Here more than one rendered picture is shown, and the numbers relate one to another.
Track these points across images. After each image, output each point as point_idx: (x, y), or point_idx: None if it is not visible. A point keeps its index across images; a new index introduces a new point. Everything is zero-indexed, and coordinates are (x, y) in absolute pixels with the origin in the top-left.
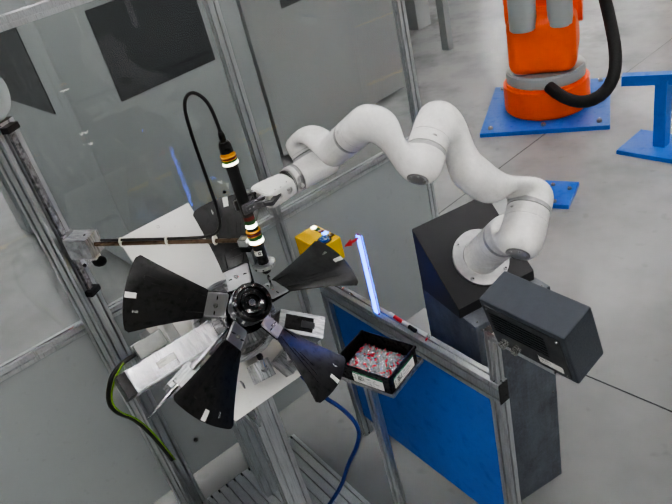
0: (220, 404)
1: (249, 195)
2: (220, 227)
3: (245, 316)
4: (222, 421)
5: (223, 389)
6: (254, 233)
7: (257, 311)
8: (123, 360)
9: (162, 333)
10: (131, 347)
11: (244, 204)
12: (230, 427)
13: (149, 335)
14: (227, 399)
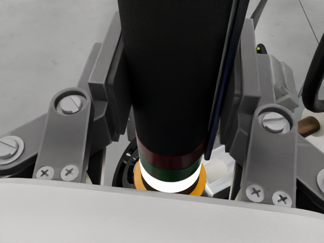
0: (131, 119)
1: (246, 146)
2: (302, 96)
3: (130, 145)
4: (128, 123)
5: (134, 123)
6: (139, 160)
7: (124, 171)
8: (263, 49)
9: (281, 100)
10: (280, 62)
11: (113, 20)
12: (127, 136)
13: (273, 72)
14: (134, 131)
